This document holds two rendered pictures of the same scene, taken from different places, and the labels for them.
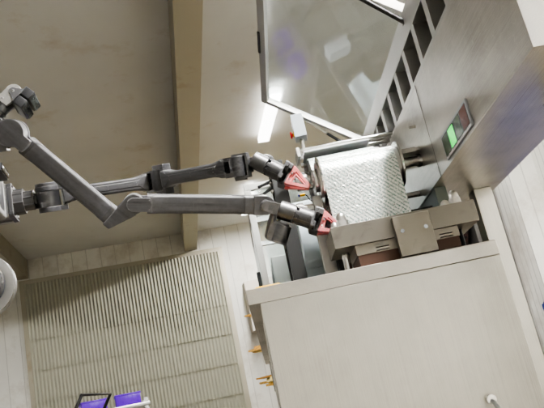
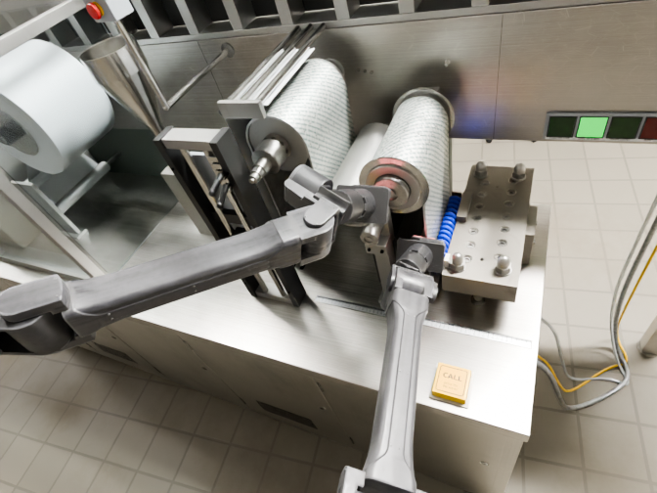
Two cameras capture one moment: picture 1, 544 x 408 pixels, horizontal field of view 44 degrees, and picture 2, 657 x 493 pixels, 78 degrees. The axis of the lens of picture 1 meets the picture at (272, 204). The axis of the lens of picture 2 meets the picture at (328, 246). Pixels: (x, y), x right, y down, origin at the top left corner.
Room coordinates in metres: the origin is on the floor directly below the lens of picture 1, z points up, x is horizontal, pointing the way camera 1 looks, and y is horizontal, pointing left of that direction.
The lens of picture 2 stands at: (1.78, 0.43, 1.80)
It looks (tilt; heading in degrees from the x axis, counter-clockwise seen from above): 46 degrees down; 309
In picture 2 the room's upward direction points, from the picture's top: 19 degrees counter-clockwise
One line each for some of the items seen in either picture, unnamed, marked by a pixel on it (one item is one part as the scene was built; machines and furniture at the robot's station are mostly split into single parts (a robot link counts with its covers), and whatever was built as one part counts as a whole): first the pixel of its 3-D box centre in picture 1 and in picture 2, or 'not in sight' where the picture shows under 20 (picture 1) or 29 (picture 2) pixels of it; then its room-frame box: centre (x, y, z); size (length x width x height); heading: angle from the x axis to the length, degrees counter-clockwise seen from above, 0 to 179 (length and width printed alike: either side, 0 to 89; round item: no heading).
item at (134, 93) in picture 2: not in sight; (176, 160); (2.77, -0.23, 1.18); 0.14 x 0.14 x 0.57
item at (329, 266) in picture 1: (320, 244); (383, 260); (2.08, -0.12, 1.05); 0.06 x 0.05 x 0.31; 93
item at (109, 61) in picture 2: not in sight; (113, 59); (2.77, -0.23, 1.50); 0.14 x 0.14 x 0.06
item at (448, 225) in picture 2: not in sight; (448, 225); (1.97, -0.29, 1.03); 0.21 x 0.04 x 0.03; 93
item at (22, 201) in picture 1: (23, 201); not in sight; (2.21, 0.84, 1.45); 0.09 x 0.08 x 0.12; 10
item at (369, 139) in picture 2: not in sight; (364, 172); (2.17, -0.28, 1.17); 0.26 x 0.12 x 0.12; 93
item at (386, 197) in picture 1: (371, 210); (438, 201); (2.00, -0.29, 1.10); 0.23 x 0.01 x 0.18; 93
